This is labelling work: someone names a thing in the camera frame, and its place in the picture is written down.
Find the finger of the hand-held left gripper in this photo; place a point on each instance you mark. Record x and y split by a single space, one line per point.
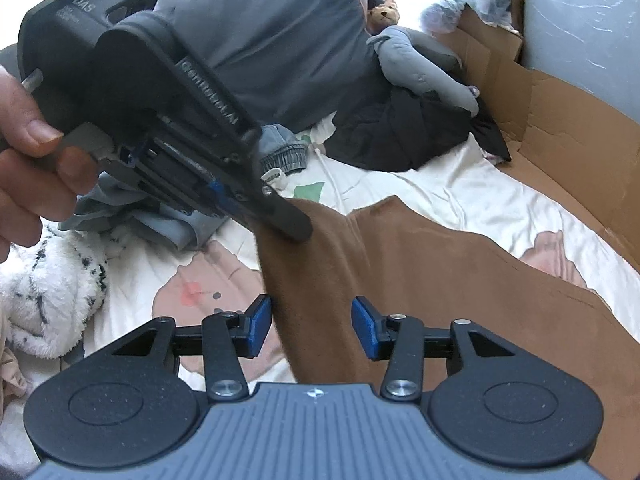
290 217

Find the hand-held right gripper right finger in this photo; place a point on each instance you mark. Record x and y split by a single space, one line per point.
365 327

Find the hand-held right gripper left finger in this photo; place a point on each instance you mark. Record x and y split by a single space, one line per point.
260 325

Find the brown t-shirt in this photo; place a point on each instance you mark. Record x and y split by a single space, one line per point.
450 285

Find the person's left hand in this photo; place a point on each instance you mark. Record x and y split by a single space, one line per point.
25 125

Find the light blue denim pants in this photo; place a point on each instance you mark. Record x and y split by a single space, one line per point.
285 152

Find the black crumpled garment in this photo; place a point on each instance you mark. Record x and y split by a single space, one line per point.
410 135

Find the dark grey pillow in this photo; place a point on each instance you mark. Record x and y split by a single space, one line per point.
280 45

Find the cream bear-print blanket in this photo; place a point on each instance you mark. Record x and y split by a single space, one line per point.
475 200

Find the grey neck pillow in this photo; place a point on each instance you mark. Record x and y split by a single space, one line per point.
415 67

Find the white fluffy spotted garment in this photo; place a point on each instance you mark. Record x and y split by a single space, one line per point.
45 290

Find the brown teddy bear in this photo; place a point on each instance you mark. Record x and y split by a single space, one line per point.
384 12

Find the beige cloth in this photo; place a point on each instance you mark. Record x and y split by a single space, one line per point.
10 375

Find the clear plastic bag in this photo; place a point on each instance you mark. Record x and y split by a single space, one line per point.
442 12

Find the folded cardboard sheet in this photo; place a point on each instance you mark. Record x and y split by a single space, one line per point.
565 135

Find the grey plastic-wrapped mattress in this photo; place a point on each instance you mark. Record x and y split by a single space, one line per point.
585 25

